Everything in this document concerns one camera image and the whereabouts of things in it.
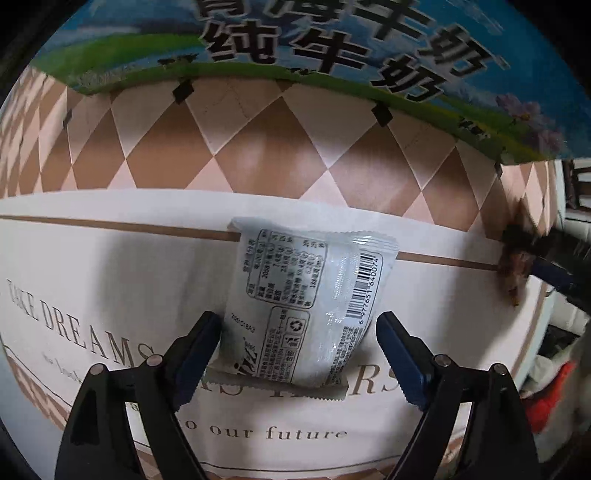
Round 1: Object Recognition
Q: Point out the red cloth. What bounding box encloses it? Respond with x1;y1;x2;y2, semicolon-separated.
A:
526;362;578;435

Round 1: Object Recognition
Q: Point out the dark furniture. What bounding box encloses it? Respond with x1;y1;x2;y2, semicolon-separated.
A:
565;159;591;214

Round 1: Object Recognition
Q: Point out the printed checkered table mat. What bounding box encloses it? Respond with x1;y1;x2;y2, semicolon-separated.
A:
0;65;562;480

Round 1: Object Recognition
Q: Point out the white cloth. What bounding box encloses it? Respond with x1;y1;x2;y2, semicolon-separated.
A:
536;348;591;468

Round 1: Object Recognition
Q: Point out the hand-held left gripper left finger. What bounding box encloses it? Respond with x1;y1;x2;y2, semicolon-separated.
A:
54;311;223;480

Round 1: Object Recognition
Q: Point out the white snack packet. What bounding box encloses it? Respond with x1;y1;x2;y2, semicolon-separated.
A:
217;217;400;401

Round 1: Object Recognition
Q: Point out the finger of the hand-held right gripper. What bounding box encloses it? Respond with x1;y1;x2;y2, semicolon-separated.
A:
504;225;591;261
530;256;591;319

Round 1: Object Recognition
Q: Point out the blue green milk carton box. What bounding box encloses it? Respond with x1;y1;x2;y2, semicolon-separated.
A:
32;0;567;166

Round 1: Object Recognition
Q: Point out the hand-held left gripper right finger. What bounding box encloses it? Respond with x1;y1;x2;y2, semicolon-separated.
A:
375;311;541;480

